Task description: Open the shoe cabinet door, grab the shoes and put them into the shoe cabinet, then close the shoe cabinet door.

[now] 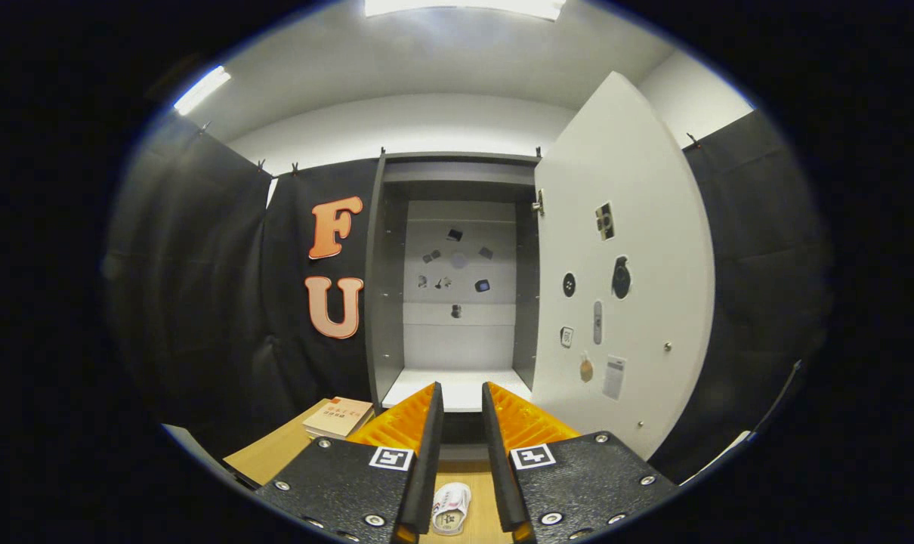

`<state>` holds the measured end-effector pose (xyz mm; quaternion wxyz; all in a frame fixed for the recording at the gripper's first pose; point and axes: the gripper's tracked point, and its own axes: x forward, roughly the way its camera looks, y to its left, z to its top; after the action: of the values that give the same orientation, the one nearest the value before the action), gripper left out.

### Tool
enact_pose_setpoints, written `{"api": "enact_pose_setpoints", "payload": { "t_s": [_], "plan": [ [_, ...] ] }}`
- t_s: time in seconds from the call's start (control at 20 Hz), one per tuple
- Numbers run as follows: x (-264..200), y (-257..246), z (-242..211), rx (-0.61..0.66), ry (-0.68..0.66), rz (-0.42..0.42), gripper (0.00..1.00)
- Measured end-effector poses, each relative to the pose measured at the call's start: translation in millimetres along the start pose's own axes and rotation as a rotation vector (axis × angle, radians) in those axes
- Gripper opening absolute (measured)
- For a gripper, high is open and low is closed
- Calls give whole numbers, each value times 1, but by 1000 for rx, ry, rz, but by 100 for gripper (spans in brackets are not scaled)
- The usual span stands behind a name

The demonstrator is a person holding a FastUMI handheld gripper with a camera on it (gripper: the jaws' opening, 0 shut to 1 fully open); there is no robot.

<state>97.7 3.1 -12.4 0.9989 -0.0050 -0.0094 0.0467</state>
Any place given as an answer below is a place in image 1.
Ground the black backdrop cloth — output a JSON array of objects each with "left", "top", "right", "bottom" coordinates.
[{"left": 102, "top": 110, "right": 835, "bottom": 484}]

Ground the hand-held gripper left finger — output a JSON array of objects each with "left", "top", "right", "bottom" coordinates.
[{"left": 255, "top": 382, "right": 444, "bottom": 544}]

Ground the black stand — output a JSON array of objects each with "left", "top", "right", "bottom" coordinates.
[{"left": 752, "top": 360, "right": 804, "bottom": 435}]

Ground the grey shoe cabinet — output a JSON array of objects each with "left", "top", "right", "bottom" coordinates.
[{"left": 363, "top": 151, "right": 541, "bottom": 462}]

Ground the stack of books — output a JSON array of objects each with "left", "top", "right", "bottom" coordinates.
[{"left": 302, "top": 397, "right": 375, "bottom": 440}]

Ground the narrow ceiling light strip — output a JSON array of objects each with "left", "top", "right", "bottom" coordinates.
[{"left": 174, "top": 65, "right": 232, "bottom": 116}]

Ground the white shoe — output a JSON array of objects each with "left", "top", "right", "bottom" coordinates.
[{"left": 431, "top": 482, "right": 473, "bottom": 536}]

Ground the beige shoe cabinet door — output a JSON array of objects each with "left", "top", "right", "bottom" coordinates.
[{"left": 531, "top": 72, "right": 716, "bottom": 460}]

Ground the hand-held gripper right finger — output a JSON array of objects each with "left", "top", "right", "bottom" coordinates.
[{"left": 481, "top": 382, "right": 681, "bottom": 544}]

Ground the wide ceiling light panel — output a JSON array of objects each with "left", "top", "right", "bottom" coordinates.
[{"left": 364, "top": 0, "right": 567, "bottom": 21}]

